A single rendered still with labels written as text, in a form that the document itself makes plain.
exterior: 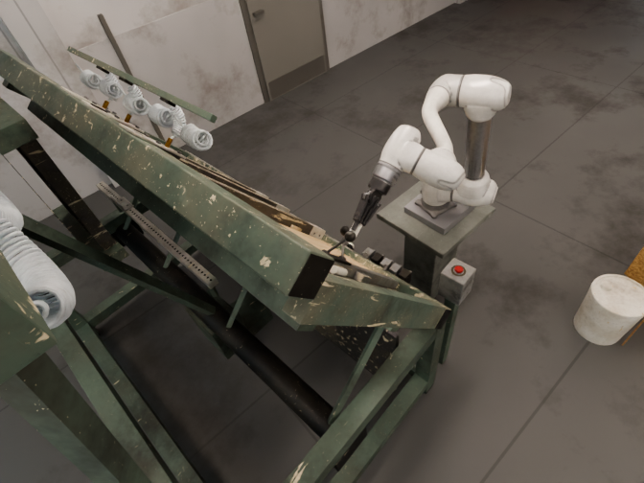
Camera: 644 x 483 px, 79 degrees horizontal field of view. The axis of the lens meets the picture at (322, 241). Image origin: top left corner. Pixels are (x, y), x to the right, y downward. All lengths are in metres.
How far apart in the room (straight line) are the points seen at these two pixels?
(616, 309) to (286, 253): 2.30
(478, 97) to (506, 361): 1.68
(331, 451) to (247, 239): 1.11
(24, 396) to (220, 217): 0.49
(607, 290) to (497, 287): 0.67
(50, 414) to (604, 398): 2.72
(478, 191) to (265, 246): 1.57
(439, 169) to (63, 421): 1.18
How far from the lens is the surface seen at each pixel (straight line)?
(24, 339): 0.52
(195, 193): 0.98
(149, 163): 1.16
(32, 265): 0.82
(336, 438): 1.74
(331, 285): 0.85
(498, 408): 2.69
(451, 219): 2.36
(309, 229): 2.02
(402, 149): 1.39
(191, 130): 1.30
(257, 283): 1.07
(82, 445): 0.70
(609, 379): 2.99
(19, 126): 2.02
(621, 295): 2.87
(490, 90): 1.83
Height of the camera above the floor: 2.46
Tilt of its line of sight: 47 degrees down
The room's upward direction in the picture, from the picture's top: 11 degrees counter-clockwise
